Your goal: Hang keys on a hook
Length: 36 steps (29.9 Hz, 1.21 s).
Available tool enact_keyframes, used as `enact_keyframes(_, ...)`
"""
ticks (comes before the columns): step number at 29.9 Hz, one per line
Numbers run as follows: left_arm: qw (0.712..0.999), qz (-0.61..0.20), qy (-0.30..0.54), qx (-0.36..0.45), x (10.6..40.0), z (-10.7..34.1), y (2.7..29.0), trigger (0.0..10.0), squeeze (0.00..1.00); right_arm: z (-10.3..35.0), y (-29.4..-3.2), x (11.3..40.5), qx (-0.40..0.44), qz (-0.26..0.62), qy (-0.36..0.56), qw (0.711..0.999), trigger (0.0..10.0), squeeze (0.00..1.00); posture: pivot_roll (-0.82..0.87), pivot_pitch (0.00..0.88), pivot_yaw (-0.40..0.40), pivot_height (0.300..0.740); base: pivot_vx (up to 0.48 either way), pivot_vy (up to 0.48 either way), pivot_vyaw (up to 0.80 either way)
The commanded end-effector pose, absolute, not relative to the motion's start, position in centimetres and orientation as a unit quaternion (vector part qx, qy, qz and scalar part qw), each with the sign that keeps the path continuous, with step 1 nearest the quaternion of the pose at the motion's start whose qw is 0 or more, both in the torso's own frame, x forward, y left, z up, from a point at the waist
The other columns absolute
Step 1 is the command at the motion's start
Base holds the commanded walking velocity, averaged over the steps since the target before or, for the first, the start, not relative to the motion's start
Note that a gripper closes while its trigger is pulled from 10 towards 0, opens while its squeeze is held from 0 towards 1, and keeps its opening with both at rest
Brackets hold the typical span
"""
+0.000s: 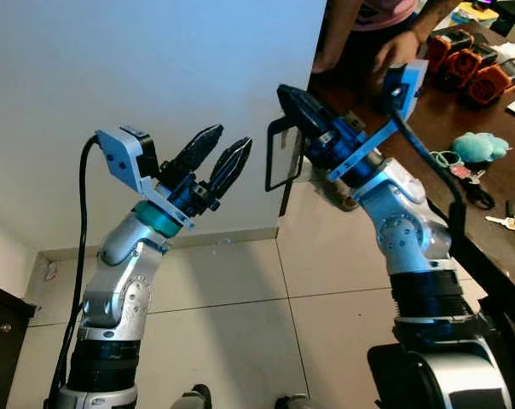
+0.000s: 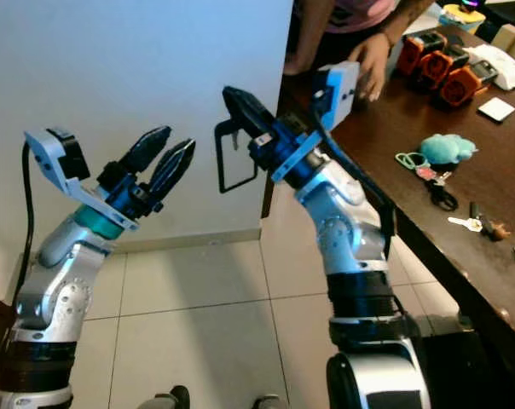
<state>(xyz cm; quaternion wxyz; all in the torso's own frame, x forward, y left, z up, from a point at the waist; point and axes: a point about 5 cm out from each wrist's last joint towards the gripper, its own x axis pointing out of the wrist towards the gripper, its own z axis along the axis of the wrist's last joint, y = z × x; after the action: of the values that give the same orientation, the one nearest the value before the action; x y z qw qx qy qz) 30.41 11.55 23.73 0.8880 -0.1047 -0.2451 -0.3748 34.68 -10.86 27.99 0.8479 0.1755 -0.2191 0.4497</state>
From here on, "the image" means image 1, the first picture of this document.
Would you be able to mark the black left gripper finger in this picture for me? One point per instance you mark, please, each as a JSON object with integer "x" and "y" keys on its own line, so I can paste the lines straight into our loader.
{"x": 198, "y": 153}
{"x": 230, "y": 166}

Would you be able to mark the yellow container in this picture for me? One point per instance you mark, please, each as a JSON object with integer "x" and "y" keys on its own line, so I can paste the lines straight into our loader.
{"x": 472, "y": 13}

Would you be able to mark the person torso in pink shirt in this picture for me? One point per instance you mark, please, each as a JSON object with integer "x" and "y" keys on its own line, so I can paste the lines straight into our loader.
{"x": 381, "y": 10}

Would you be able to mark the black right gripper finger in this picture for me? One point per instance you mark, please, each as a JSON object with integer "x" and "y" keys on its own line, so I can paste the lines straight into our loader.
{"x": 304, "y": 129}
{"x": 302, "y": 104}

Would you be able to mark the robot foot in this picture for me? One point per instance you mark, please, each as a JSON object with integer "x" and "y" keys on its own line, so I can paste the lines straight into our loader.
{"x": 193, "y": 399}
{"x": 293, "y": 402}

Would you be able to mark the light blue right wrist camera mount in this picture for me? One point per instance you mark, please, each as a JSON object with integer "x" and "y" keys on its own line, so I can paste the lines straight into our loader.
{"x": 404, "y": 85}

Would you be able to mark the black device with purple light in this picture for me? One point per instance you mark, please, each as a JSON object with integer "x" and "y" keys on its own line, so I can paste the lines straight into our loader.
{"x": 513, "y": 8}

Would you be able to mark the silver key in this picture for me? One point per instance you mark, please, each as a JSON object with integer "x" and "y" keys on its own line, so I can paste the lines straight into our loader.
{"x": 500, "y": 222}

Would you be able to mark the light blue left wrist camera mount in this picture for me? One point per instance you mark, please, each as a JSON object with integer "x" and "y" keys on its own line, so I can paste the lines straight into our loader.
{"x": 121, "y": 159}

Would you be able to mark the dark wooden cabinet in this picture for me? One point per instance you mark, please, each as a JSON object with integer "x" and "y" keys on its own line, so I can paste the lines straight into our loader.
{"x": 2, "y": 349}

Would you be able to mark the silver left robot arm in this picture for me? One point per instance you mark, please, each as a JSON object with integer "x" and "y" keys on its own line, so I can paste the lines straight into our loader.
{"x": 121, "y": 281}

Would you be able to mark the keys with red tag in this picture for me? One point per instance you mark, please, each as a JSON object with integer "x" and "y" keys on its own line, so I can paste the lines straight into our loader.
{"x": 465, "y": 173}

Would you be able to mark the orange and black device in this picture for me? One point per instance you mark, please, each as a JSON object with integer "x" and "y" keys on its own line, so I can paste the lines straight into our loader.
{"x": 489, "y": 83}
{"x": 466, "y": 64}
{"x": 445, "y": 49}

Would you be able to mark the person right forearm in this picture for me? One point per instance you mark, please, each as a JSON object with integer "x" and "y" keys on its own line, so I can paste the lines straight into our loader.
{"x": 334, "y": 34}

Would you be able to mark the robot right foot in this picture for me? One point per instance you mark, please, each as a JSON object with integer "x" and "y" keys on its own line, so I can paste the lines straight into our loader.
{"x": 293, "y": 402}

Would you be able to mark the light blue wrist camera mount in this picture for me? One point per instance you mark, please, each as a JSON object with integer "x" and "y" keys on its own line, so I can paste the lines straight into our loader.
{"x": 121, "y": 159}
{"x": 404, "y": 85}

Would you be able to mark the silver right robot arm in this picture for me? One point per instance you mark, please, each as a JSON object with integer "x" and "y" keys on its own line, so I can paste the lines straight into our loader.
{"x": 411, "y": 234}

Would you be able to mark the dark brown wooden table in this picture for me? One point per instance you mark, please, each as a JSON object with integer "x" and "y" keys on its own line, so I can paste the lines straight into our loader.
{"x": 436, "y": 123}

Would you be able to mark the person left hand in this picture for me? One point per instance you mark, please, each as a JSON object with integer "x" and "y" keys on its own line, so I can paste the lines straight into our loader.
{"x": 398, "y": 48}

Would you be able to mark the black key fob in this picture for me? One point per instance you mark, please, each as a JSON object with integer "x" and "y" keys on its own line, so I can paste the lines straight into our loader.
{"x": 477, "y": 198}

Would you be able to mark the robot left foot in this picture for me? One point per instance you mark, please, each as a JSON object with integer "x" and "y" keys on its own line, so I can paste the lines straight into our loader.
{"x": 193, "y": 399}

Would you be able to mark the black headed key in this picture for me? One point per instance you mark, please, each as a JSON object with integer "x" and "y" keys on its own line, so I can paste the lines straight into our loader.
{"x": 511, "y": 210}

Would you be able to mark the white plastic bag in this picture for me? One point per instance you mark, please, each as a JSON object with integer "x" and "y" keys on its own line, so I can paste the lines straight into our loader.
{"x": 513, "y": 55}

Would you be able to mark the person left forearm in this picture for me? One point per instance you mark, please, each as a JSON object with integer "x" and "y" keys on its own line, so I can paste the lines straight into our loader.
{"x": 432, "y": 17}

